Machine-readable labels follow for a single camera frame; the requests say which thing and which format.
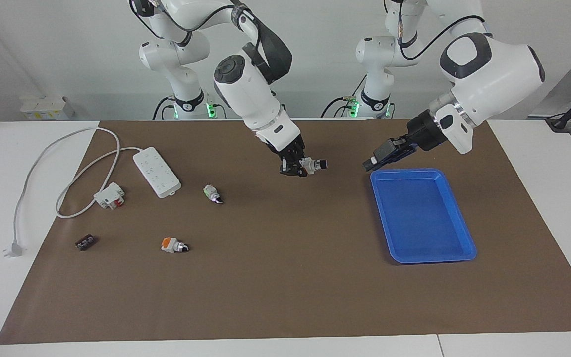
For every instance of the brown paper mat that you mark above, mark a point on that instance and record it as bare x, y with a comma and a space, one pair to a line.
285, 277

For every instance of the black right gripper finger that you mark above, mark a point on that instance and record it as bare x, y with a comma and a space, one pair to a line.
286, 167
303, 171

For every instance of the small dark brown terminal block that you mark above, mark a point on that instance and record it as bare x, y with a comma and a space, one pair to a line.
86, 243

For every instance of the selector switch orange contact block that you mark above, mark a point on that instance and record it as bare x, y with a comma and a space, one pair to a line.
170, 244

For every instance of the white power strip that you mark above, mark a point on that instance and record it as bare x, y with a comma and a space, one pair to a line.
157, 172

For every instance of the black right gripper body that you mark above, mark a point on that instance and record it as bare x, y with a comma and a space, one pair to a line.
288, 150

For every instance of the white circuit breaker red levers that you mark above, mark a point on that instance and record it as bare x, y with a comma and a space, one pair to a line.
109, 195

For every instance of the white cardboard box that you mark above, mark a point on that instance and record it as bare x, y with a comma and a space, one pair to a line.
47, 108

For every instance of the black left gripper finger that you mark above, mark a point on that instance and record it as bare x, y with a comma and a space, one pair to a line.
389, 149
375, 164

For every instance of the selector switch red contact block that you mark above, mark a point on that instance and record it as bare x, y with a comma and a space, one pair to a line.
315, 164

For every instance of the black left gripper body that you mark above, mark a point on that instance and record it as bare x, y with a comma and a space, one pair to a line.
424, 131

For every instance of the selector switch green contact block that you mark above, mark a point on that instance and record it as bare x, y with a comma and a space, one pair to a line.
211, 192

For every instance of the blue plastic tray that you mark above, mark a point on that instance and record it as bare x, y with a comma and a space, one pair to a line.
422, 218

